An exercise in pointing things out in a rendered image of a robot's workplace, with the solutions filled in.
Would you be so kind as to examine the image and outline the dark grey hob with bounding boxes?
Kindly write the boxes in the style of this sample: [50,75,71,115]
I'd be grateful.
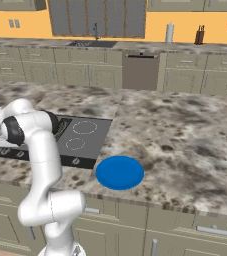
[0,114,114,170]

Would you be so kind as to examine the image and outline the grey sink basin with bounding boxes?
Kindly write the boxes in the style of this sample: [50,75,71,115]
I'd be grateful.
[66,40,119,49]

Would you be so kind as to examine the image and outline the olive wall cupboard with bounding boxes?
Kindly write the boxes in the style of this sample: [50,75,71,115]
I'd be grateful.
[146,0,227,13]
[0,0,48,12]

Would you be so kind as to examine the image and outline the grey sink tap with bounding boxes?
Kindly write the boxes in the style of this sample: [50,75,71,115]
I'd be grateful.
[92,22,101,42]

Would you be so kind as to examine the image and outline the grey window blinds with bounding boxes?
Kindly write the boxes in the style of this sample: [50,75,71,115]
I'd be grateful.
[47,0,148,39]

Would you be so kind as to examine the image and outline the silver drawer handle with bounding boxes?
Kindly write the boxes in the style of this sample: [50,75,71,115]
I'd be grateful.
[196,224,227,238]
[84,206,102,215]

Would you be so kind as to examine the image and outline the olive base cupboard run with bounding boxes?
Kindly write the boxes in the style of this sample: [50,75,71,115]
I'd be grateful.
[156,51,227,100]
[0,44,124,90]

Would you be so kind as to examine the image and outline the silver door handle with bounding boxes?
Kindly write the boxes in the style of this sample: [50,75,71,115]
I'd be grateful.
[27,225,37,242]
[150,237,159,256]

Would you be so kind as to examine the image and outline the brown knife block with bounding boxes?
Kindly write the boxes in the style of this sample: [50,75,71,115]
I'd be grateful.
[194,24,206,46]

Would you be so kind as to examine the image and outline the olive cupboard door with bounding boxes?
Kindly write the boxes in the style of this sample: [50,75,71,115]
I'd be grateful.
[70,225,147,256]
[143,229,227,256]
[0,197,48,256]

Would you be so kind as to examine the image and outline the blue round plate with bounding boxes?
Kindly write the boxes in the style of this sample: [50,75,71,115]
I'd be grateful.
[95,155,146,192]

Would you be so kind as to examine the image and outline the white paper towel roll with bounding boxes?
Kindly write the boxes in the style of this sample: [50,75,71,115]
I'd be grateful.
[165,22,176,44]

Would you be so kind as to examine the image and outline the grey brown dishwasher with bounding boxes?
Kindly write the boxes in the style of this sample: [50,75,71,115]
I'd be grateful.
[121,52,161,92]

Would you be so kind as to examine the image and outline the grey wall socket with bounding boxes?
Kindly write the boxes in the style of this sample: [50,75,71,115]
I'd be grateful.
[7,18,21,29]

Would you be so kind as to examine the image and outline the olive drawer front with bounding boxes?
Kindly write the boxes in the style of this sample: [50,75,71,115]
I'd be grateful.
[146,205,227,242]
[83,196,150,232]

